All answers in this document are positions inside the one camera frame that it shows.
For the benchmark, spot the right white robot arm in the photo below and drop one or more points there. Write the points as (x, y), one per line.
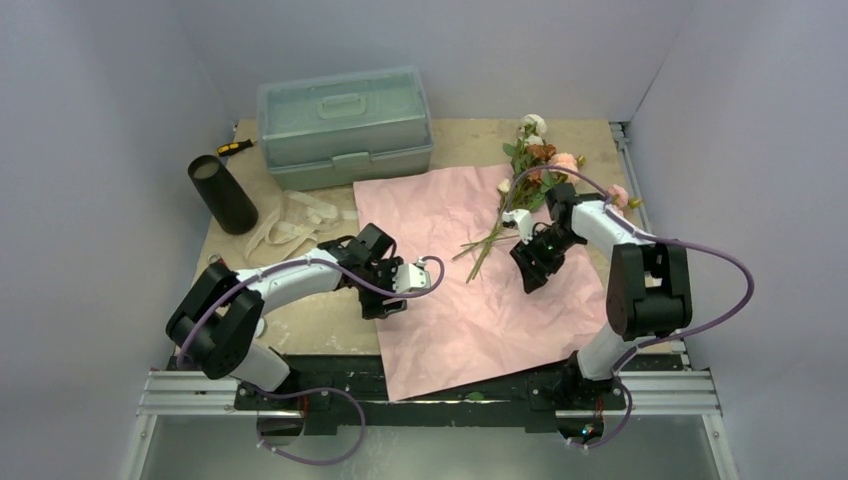
(648, 287)

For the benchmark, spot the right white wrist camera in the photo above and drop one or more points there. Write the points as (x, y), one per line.
(522, 221)

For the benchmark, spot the beige printed ribbon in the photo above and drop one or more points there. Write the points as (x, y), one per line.
(297, 220)

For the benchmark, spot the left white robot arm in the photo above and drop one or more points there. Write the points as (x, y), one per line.
(214, 325)

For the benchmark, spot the black cylindrical vase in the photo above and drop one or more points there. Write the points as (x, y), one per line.
(225, 198)

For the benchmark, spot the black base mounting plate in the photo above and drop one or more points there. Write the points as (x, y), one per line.
(334, 391)

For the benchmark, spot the green plastic toolbox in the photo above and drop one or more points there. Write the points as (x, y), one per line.
(336, 130)

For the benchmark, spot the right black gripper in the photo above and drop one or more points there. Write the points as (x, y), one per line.
(535, 259)

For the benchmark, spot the artificial flower bunch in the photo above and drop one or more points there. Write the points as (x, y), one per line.
(528, 184)

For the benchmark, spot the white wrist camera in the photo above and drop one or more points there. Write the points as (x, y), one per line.
(411, 278)
(522, 221)

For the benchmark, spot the purple wrapping paper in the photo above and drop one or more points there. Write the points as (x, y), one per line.
(479, 323)

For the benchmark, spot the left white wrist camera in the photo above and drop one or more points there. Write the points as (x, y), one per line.
(411, 278)

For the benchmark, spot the yellow black screwdriver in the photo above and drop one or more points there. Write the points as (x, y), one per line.
(233, 148)

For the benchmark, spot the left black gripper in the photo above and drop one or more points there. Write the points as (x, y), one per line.
(374, 305)

